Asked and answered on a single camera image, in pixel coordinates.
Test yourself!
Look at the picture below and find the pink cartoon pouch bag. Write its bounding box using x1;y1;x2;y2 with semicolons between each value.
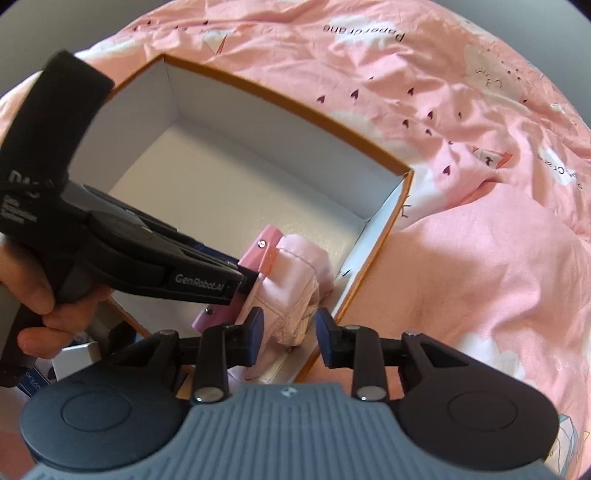
229;225;334;383

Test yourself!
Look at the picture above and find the pink wallet case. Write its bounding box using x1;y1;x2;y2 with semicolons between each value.
191;225;283;333

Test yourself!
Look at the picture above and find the person's left hand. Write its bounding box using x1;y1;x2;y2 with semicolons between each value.
1;235;113;359

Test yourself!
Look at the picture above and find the white blue small box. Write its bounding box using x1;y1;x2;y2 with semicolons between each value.
17;341;101;397

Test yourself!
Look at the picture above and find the orange cardboard box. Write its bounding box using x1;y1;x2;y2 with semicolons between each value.
68;52;416;384

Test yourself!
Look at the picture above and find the pink printed bed duvet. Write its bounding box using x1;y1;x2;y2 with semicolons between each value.
81;1;590;479

